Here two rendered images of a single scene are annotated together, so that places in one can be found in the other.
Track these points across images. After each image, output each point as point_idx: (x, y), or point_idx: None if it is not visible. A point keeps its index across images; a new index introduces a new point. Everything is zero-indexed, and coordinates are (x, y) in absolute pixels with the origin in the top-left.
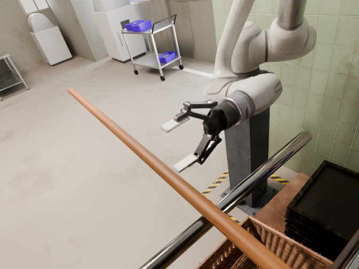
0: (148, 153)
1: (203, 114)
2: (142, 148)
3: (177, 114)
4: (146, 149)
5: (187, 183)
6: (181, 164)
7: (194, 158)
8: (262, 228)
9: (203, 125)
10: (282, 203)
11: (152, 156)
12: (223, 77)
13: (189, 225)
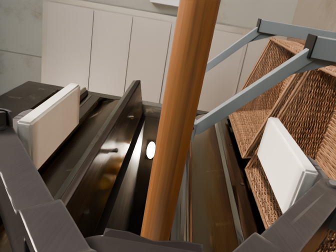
0: (168, 67)
1: (20, 240)
2: (175, 26)
3: (16, 118)
4: (178, 37)
5: (145, 218)
6: (271, 150)
7: (282, 201)
8: None
9: (131, 238)
10: None
11: (166, 86)
12: None
13: (173, 233)
